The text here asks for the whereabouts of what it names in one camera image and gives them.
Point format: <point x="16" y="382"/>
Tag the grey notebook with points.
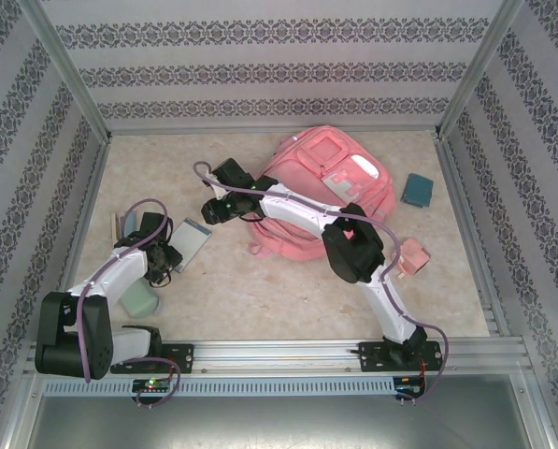
<point x="190" y="241"/>

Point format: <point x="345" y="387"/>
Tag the light green eraser block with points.
<point x="140" y="301"/>

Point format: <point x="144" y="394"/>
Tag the pale teal slim box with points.
<point x="128" y="222"/>

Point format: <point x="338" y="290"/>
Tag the pink student backpack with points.
<point x="334" y="149"/>

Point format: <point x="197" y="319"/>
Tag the pink plastic pencil sharpener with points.
<point x="414" y="255"/>

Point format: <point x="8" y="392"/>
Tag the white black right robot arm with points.
<point x="297" y="210"/>

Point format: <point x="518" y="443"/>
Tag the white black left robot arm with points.
<point x="124" y="271"/>

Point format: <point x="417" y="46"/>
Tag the grey metal sheet panel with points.
<point x="278" y="421"/>

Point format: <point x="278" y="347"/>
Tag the aluminium left side rail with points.
<point x="80" y="234"/>

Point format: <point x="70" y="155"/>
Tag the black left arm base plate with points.
<point x="185" y="357"/>

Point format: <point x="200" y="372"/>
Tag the aluminium mounting rail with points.
<point x="278" y="355"/>

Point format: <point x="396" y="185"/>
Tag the aluminium left frame post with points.
<point x="63" y="70"/>

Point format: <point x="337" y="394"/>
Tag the aluminium frame post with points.
<point x="482" y="70"/>
<point x="63" y="70"/>

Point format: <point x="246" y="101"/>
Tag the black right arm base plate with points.
<point x="369" y="357"/>

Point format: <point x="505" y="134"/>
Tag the aluminium right side rail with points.
<point x="450" y="163"/>

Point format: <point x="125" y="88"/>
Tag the aluminium right frame post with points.
<point x="482" y="70"/>

